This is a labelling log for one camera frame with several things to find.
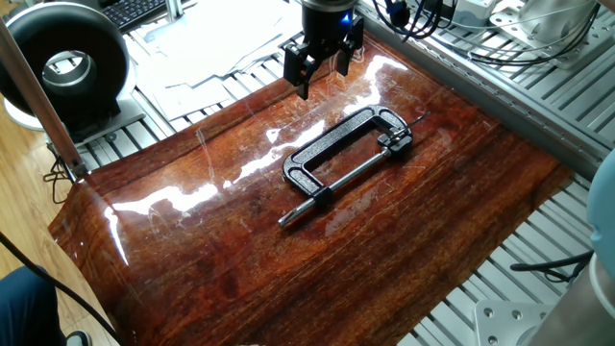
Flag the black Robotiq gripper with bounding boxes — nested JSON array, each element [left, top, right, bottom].
[[283, 1, 365, 102]]

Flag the small black clock movement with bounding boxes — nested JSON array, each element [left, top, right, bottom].
[[377, 126, 415, 159]]

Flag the white plastic box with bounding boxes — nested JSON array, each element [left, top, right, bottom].
[[453, 0, 500, 29]]

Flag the dark shoe with white edge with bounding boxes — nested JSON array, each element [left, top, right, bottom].
[[63, 330, 93, 346]]

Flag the short upright aluminium post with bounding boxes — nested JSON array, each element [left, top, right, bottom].
[[164, 0, 185, 23]]

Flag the small perforated metal plate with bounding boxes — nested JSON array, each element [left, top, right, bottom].
[[473, 299, 554, 346]]

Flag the leg in blue trousers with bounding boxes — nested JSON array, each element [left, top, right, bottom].
[[0, 265, 67, 346]]

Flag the thin black clock hand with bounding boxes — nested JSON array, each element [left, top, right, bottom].
[[389, 112, 432, 140]]

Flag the bundle of black and blue cables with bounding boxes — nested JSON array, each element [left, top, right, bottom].
[[370, 0, 603, 67]]

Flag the slanted aluminium post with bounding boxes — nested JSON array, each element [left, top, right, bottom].
[[0, 18, 91, 185]]

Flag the white device base plate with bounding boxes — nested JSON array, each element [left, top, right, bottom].
[[3, 93, 147, 148]]

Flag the black ring-shaped device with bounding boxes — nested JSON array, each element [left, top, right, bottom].
[[0, 1, 132, 141]]

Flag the perforated aluminium base plate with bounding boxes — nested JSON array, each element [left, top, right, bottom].
[[488, 3, 615, 72]]

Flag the long black floor cable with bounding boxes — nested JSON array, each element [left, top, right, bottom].
[[0, 232, 122, 345]]

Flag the white paper sheets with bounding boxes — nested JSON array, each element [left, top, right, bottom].
[[125, 0, 314, 122]]

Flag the black metal C-clamp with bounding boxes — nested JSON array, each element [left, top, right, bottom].
[[278, 104, 415, 229]]

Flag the tangled thin black cables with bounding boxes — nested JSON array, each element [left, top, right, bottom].
[[41, 142, 74, 206]]

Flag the glossy wood-grain mat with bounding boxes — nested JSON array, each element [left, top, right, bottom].
[[47, 31, 576, 346]]

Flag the black computer keyboard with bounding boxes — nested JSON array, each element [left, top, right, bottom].
[[99, 0, 192, 34]]

